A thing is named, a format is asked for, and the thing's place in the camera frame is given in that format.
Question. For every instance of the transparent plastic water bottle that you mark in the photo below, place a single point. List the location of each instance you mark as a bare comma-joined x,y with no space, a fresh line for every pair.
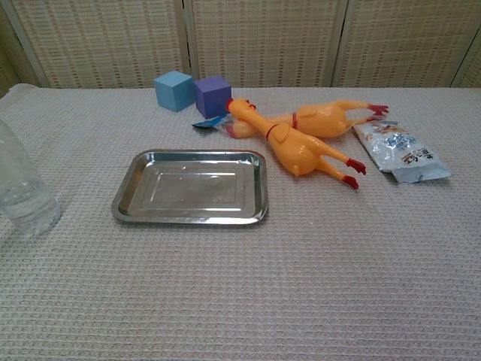
22,192

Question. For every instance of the stainless steel rectangular tray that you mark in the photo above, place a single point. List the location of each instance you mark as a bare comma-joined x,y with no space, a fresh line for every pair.
191,188

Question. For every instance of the yellow rubber chicken toy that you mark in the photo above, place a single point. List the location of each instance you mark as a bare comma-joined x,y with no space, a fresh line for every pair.
323,118
297,148

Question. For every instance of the blue plastic wrapper piece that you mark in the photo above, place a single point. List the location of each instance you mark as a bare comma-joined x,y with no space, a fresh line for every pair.
208,123

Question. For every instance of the purple foam cube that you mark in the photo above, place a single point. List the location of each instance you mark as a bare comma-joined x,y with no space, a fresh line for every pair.
212,97

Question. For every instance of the beige waffle weave tablecloth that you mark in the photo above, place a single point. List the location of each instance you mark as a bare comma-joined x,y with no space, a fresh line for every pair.
240,282

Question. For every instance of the light blue foam cube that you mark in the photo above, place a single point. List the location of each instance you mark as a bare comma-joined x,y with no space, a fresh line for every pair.
173,92

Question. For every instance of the woven rattan folding screen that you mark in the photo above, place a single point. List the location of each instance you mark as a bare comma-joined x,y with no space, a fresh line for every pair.
263,41

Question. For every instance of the white blue snack bag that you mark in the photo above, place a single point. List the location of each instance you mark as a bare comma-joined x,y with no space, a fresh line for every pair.
404,152

